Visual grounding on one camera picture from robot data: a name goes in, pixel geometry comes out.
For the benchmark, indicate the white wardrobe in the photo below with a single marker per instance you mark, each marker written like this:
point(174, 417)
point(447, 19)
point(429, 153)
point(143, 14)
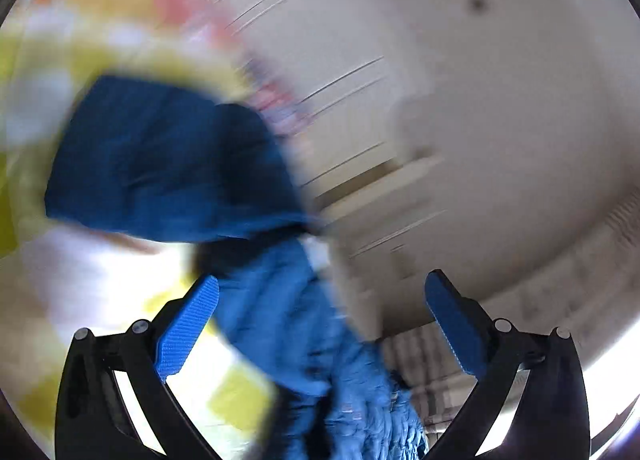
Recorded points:
point(365, 149)

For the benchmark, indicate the yellow white checkered bedsheet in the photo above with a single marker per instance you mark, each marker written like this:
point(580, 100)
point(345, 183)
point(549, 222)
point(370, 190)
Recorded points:
point(57, 277)

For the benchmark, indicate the colourful patterned pillow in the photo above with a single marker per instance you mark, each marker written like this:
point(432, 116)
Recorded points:
point(265, 89)

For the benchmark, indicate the beige curtain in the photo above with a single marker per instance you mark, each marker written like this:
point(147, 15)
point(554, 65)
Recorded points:
point(592, 290)

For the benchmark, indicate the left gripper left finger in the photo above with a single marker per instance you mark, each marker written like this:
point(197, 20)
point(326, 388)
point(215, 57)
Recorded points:
point(92, 420)

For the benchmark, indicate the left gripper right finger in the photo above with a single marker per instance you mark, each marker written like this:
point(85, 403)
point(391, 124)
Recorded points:
point(552, 418)

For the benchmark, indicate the blue puffer jacket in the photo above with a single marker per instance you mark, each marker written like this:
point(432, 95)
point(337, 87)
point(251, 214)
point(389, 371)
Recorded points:
point(225, 239)

